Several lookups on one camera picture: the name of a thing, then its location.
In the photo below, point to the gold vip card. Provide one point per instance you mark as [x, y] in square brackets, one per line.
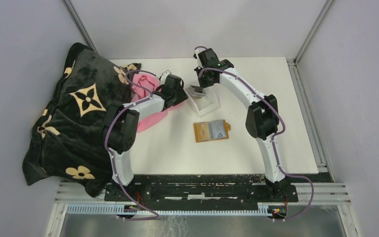
[202, 131]

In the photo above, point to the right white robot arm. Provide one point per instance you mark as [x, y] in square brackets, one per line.
[262, 119]

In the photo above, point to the silver credit card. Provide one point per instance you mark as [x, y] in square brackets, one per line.
[217, 129]

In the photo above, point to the pink cloth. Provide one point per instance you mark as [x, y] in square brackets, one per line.
[150, 111]

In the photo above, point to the black floral blanket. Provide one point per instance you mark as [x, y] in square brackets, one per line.
[66, 139]

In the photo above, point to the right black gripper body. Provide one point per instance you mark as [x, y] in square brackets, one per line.
[204, 80]

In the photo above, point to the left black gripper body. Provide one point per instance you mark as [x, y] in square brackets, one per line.
[179, 96]

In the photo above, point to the white slotted cable duct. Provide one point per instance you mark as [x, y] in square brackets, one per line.
[120, 209]

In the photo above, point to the aluminium frame rail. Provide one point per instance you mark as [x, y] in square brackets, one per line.
[326, 190]

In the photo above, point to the yellow leather card holder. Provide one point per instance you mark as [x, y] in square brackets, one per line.
[227, 125]

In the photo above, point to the white plastic tray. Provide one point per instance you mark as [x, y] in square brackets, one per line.
[205, 105]

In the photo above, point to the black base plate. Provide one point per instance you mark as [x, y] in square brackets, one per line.
[210, 192]

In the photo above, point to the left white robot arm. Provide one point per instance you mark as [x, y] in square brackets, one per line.
[121, 124]

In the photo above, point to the stack of credit cards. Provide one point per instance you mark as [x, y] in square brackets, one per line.
[195, 91]

